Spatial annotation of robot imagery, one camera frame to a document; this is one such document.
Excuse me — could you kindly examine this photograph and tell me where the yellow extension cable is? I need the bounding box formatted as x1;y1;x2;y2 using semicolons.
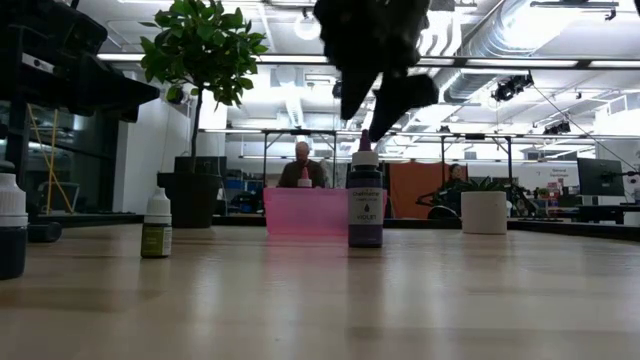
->
45;108;58;217
25;103;76;216

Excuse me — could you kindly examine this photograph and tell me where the person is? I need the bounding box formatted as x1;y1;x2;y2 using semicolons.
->
439;163;474;217
277;141;327;190

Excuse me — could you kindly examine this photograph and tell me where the black computer monitor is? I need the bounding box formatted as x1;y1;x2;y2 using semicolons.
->
577;157;626;197

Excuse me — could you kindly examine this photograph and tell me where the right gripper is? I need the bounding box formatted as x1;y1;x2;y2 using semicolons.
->
313;0;441;143

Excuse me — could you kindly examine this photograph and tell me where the orange partition screen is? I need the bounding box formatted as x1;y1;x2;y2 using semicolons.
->
388;162;469;220

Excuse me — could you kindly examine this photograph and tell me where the black office desk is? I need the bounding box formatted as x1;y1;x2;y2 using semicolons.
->
524;202;640;241

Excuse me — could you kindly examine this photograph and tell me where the black ceiling spotlight cluster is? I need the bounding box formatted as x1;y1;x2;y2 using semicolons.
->
542;119;572;136
490;72;535;104

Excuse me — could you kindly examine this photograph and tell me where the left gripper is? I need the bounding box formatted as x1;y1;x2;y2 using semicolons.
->
0;0;162;124

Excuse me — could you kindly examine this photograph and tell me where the small green dye bottle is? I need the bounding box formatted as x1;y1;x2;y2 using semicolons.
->
140;187;173;260

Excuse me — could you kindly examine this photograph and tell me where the pink plastic tray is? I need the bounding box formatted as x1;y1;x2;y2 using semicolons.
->
263;187;389;237

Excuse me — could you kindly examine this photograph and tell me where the dark glass partition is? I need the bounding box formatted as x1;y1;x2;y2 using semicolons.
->
0;99;121;217

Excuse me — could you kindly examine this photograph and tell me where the round white ceiling lamp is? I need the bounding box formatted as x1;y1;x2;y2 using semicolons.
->
293;13;322;42

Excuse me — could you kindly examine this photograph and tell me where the large violet dye bottle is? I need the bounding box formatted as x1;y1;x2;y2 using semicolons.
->
348;128;385;249

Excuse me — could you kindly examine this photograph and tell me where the succulent in white pot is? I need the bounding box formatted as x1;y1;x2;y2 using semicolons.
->
460;175;509;236

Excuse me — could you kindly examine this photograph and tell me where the small dark dye bottle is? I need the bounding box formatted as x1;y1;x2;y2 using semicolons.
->
0;172;29;280
27;221;64;244

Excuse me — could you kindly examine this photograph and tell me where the long black light rail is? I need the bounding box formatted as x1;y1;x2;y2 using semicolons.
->
97;52;640;70

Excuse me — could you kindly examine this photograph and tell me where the silver ventilation duct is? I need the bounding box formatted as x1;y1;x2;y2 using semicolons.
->
442;0;566;104

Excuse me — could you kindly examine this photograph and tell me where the leafy tree in black pot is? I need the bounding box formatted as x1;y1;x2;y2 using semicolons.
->
138;0;269;230

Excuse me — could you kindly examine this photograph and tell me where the black metal stand frame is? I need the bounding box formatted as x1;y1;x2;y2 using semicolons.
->
439;132;515;206

